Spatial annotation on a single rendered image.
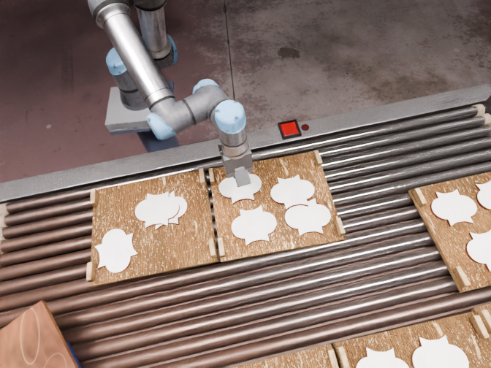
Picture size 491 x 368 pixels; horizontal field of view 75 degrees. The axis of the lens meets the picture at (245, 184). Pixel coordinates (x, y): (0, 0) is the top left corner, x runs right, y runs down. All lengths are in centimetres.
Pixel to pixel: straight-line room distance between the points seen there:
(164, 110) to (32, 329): 68
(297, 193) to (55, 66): 280
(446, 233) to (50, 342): 120
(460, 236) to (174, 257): 92
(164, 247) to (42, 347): 41
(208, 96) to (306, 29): 249
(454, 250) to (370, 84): 191
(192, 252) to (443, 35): 300
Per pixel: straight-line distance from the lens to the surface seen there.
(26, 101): 334
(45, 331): 109
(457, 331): 116
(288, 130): 130
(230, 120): 80
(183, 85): 287
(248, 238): 107
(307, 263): 108
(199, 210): 113
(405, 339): 109
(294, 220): 109
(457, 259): 121
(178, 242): 111
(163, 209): 114
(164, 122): 86
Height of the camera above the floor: 196
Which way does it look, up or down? 62 degrees down
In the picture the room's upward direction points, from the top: 6 degrees counter-clockwise
